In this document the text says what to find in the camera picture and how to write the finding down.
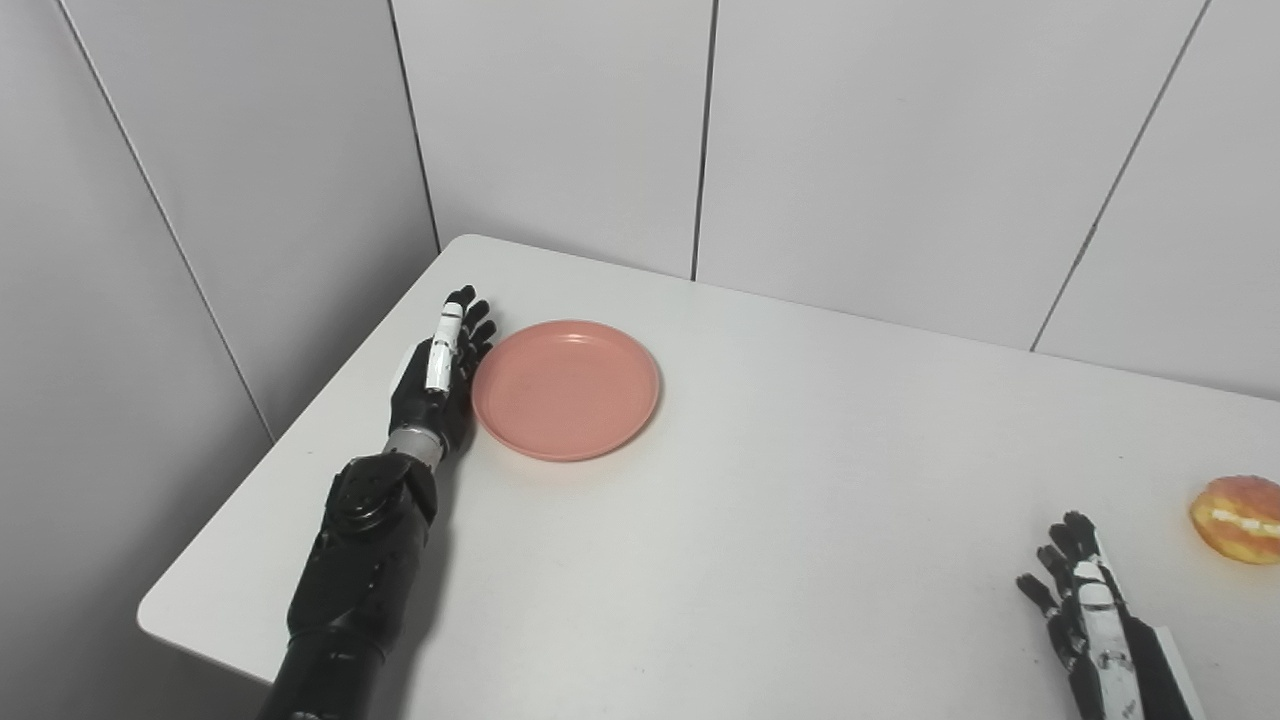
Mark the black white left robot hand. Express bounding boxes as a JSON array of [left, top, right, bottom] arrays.
[[387, 285, 498, 457]]

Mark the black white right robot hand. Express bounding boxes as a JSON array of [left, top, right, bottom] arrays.
[[1016, 510, 1207, 720]]

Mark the pink round plate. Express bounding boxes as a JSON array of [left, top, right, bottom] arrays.
[[470, 319, 662, 464]]

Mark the cream puff pastry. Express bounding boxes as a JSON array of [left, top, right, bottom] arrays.
[[1188, 475, 1280, 566]]

